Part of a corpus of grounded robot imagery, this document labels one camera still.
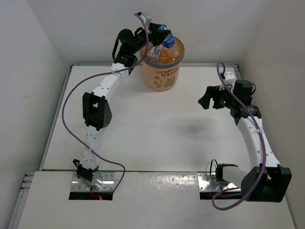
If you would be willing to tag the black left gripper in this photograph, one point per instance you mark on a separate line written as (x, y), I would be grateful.
(156, 36)

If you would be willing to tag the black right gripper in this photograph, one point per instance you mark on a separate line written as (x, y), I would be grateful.
(214, 92)

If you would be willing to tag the small bottle blue label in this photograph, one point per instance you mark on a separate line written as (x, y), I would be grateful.
(169, 41)

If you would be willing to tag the clear bottle orange white label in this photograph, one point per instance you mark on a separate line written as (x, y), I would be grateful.
(154, 52)

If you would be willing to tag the clear bottle green label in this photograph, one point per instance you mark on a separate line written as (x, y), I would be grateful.
(174, 52)

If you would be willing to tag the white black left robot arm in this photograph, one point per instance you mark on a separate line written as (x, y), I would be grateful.
(95, 105)

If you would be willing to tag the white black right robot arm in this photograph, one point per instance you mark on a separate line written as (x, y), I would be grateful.
(267, 180)

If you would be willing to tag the orange capybara waste bin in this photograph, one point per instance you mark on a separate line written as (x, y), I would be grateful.
(162, 75)

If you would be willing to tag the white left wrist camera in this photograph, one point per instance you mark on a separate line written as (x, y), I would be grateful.
(146, 18)

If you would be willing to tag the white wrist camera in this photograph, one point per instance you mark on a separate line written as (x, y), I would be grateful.
(146, 18)
(229, 79)

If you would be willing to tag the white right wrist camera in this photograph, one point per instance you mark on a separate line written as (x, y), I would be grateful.
(229, 79)

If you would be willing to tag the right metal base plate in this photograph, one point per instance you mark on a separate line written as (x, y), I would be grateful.
(208, 184)

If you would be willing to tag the metal base plate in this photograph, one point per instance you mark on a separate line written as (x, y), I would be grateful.
(208, 184)
(101, 182)

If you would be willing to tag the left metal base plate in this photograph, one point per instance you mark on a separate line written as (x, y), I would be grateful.
(101, 182)

